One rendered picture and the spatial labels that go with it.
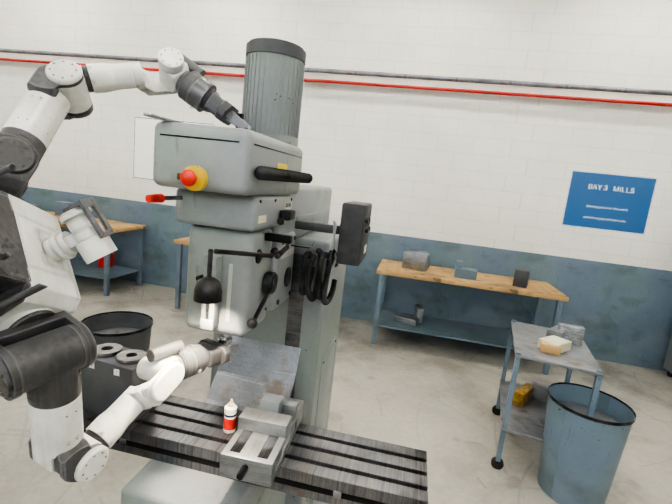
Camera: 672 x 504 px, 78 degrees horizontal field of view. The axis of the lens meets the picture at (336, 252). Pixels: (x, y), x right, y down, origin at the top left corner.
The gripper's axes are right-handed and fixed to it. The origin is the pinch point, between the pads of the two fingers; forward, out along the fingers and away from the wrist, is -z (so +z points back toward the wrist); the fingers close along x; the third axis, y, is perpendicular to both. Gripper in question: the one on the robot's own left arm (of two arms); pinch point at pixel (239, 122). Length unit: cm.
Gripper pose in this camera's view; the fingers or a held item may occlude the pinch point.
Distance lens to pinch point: 128.2
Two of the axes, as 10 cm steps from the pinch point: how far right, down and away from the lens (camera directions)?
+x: 0.3, 1.7, -9.9
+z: -8.1, -5.8, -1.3
